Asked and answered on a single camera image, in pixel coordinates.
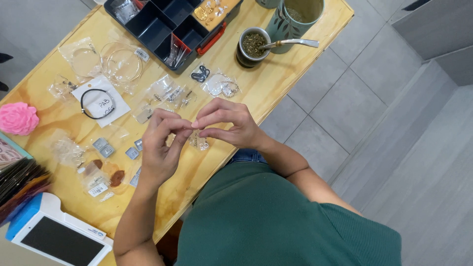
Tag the person's right hand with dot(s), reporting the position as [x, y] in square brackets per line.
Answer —
[240, 127]

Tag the person's left hand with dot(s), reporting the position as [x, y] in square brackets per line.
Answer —
[157, 159]

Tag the small grey box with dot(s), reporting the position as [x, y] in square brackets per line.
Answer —
[132, 153]
[135, 179]
[107, 151]
[99, 143]
[138, 144]

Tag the blue jeans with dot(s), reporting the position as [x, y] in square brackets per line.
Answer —
[245, 156]

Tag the small bag with silver rings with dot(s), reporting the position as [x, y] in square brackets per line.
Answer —
[201, 144]

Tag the small clear jewellery bag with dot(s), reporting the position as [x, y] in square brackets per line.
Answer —
[160, 88]
[181, 96]
[144, 113]

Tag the clear bag with barcode label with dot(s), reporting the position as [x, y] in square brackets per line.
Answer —
[96, 184]

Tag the white card sleeve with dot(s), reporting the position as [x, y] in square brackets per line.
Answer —
[118, 105]

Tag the dark mate cup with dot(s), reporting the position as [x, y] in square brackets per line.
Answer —
[251, 48]

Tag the crumpled clear bag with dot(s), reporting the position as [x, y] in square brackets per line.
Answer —
[68, 149]

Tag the metal bombilla straw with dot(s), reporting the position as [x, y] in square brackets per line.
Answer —
[292, 43]

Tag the clear bag with several bangles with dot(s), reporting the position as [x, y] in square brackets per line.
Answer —
[123, 62]

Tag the green shirt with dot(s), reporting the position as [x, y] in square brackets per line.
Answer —
[281, 221]

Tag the small clear bag with charms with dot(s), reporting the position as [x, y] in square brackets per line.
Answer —
[62, 87]

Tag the tan tray of gold jewellery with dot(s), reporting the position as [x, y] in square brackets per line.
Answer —
[214, 11]

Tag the green leaf-patterned tin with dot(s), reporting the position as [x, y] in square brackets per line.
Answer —
[295, 18]

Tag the clear bag with single bangle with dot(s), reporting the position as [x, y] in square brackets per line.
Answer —
[83, 59]

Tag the white and blue payment terminal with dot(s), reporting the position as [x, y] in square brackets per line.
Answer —
[59, 240]

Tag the grey-green container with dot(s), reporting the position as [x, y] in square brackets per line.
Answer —
[268, 3]

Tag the black organizer box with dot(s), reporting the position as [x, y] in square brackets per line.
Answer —
[159, 26]

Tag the stack of dark cards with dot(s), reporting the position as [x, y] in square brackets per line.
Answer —
[20, 188]

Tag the pink rose ornament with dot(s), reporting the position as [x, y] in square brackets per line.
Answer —
[17, 119]

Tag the teal-edged patterned box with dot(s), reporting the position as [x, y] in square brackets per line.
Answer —
[11, 149]

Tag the clear bag with silver pieces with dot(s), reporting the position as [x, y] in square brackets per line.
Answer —
[125, 10]

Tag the black shoe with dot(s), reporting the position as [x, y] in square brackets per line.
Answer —
[3, 86]

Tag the grey cabinet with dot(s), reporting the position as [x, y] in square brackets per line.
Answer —
[436, 33]

